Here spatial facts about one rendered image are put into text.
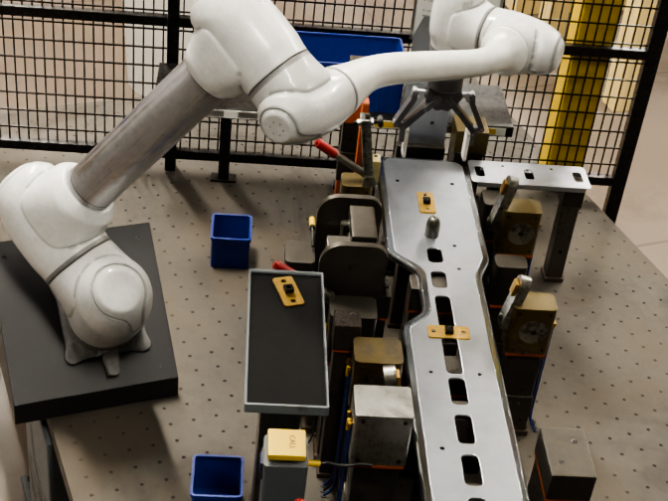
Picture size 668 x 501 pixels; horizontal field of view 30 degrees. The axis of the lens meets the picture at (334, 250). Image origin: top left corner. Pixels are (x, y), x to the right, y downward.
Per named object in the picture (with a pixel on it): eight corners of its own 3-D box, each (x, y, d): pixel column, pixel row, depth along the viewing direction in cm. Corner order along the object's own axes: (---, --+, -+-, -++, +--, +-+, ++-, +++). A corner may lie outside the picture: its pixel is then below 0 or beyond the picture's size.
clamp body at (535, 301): (540, 438, 269) (573, 312, 249) (485, 436, 268) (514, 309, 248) (534, 417, 275) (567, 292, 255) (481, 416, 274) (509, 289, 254)
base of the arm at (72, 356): (70, 385, 259) (73, 381, 254) (49, 282, 262) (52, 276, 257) (155, 368, 265) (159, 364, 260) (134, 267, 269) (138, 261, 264)
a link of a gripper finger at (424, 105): (442, 101, 268) (438, 96, 267) (404, 132, 272) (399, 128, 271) (440, 92, 271) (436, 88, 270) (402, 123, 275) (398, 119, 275)
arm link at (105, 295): (96, 365, 256) (111, 349, 236) (42, 295, 256) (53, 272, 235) (158, 319, 262) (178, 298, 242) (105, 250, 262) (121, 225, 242)
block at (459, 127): (466, 252, 323) (489, 132, 302) (435, 251, 322) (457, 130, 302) (462, 236, 330) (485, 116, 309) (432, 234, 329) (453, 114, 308)
